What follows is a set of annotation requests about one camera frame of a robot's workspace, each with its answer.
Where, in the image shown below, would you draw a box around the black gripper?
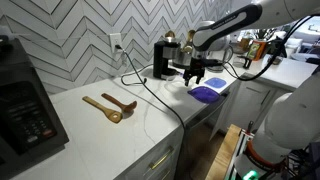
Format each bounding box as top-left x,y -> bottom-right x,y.
182,58 -> 206,87

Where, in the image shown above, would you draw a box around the purple plastic bowl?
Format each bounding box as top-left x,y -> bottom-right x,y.
187,85 -> 222,104

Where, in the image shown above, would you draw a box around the steel utensil holder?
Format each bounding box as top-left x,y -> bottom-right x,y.
172,46 -> 194,69

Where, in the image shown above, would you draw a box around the black coffee maker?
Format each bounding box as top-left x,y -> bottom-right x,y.
152,39 -> 183,81

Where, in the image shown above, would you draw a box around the light wooden cooking spoon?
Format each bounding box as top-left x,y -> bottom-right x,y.
164,30 -> 177,39
184,29 -> 197,54

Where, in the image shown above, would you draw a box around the white electric kettle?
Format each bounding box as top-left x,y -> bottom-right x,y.
208,34 -> 234,73

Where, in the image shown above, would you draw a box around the black phone stand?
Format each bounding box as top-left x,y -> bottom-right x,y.
237,54 -> 253,70

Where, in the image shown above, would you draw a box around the white base cabinet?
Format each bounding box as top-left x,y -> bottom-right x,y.
211,79 -> 294,141

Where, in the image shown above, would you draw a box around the amber glass jar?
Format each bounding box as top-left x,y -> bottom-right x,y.
240,34 -> 252,51

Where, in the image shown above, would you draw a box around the orange carton box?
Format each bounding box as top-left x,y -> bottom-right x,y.
246,39 -> 268,62

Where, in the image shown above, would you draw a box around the dark wooden spoon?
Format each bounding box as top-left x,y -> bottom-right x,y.
101,92 -> 138,114

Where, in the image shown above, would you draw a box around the wooden cart top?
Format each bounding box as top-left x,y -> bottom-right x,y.
204,123 -> 243,180

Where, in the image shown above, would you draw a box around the light wooden slotted spatula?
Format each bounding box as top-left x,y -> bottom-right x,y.
82,95 -> 124,124

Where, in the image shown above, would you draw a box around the black microwave oven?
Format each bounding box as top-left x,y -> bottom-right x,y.
0,38 -> 70,174

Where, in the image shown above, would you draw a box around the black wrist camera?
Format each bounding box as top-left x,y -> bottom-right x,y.
205,59 -> 224,68

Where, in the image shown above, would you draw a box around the black coffee maker cord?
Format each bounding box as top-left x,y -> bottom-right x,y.
120,64 -> 155,86

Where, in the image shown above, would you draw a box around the aluminium robot stand frame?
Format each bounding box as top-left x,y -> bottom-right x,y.
228,128 -> 256,180

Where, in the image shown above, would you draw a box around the long black power cable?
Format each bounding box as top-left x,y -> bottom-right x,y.
114,44 -> 187,141

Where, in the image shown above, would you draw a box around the gold drawer handle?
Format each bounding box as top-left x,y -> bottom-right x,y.
148,146 -> 175,171

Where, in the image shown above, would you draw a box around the white wall outlet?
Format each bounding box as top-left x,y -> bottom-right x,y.
109,32 -> 124,54

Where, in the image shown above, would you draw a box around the white drawer cabinet gold handles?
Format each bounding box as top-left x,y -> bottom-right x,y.
114,128 -> 185,180

